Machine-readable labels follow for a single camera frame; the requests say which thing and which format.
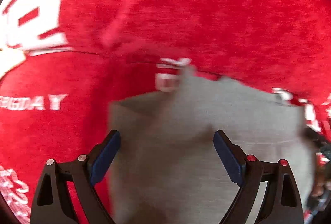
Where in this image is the grey knit sweater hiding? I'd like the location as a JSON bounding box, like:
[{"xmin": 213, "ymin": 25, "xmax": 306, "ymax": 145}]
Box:
[{"xmin": 109, "ymin": 69, "xmax": 315, "ymax": 223}]

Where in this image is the red wedding bed cover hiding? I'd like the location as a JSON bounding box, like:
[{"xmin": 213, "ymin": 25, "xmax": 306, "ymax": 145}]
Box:
[{"xmin": 1, "ymin": 51, "xmax": 330, "ymax": 223}]

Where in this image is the cream white garment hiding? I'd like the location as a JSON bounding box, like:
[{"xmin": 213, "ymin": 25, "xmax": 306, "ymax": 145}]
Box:
[{"xmin": 0, "ymin": 48, "xmax": 26, "ymax": 79}]

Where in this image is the red wedding pillow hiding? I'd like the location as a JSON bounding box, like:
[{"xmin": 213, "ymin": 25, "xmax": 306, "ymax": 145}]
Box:
[{"xmin": 1, "ymin": 0, "xmax": 330, "ymax": 106}]

